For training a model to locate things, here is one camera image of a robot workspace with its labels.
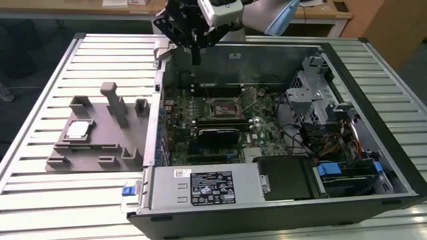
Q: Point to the black PC case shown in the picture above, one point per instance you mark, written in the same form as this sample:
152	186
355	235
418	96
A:
234	220

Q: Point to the silver metal drive cage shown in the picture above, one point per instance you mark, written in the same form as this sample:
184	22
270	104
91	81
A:
307	100

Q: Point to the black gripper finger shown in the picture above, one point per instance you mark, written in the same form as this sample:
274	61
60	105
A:
216	35
163	25

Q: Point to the CPU socket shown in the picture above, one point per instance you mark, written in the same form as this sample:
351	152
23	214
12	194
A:
227	108

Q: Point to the grey stand foot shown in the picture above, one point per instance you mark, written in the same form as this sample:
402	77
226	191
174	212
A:
7	92

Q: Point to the black graphics card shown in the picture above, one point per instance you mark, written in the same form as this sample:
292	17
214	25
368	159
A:
216	137

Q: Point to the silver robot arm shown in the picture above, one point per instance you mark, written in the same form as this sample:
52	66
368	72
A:
282	17

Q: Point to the black plastic cover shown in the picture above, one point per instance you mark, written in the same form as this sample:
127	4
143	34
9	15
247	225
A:
287	177

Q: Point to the grey power supply unit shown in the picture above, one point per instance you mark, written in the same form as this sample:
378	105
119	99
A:
167	190

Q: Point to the wooden desk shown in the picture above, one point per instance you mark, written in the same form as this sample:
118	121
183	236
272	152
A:
83	10

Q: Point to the blue case latch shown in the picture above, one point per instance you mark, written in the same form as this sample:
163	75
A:
128	191

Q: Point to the silver CPU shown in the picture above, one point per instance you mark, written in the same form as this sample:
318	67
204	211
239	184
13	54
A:
77	129

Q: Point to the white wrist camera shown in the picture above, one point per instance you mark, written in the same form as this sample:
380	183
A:
227	13

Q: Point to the green motherboard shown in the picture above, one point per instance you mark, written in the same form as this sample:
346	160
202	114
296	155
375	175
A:
271	135

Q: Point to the small white box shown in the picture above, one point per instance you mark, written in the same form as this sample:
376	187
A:
138	2

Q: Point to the blue disk carrier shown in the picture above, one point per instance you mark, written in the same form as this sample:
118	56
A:
328	170

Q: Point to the silver heatsink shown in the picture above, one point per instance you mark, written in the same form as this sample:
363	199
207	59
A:
254	153

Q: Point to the silver disk bay cage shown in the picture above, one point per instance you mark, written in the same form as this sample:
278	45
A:
384	186

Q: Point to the grey parts rack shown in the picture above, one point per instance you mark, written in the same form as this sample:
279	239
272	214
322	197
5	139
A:
100	140

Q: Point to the black office chair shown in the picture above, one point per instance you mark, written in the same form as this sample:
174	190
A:
20	45

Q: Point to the wooden cabinet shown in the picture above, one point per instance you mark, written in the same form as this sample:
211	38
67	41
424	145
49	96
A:
394	30

